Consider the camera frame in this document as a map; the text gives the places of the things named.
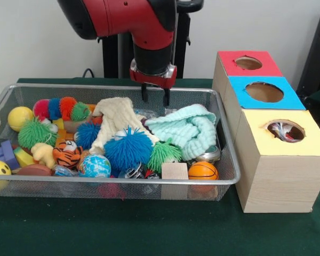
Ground colourful polka dot cloth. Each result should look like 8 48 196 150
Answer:
268 123 303 142

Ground mint green cloth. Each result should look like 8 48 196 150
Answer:
144 104 218 162

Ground wooden box with three holes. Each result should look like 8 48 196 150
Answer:
211 51 320 213

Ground small orange basketball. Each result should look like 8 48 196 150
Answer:
189 162 220 181

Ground small wooden cube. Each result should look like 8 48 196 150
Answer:
161 163 190 180

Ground multicolour fuzzy caterpillar toy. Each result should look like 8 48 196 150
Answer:
33 96 92 121

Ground clear mesh bin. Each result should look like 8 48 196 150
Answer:
0 83 243 202

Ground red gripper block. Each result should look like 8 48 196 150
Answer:
130 60 178 107

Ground green spiky ball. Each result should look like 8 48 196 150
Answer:
18 118 57 149

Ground globe print ball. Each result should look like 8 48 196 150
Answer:
78 154 112 178

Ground green fuzzy toy with eyes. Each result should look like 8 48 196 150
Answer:
147 140 182 174

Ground blue spiky ball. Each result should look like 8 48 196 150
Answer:
103 126 154 172
76 122 103 150

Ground cream yellow cloth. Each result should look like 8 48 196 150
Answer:
90 97 159 155

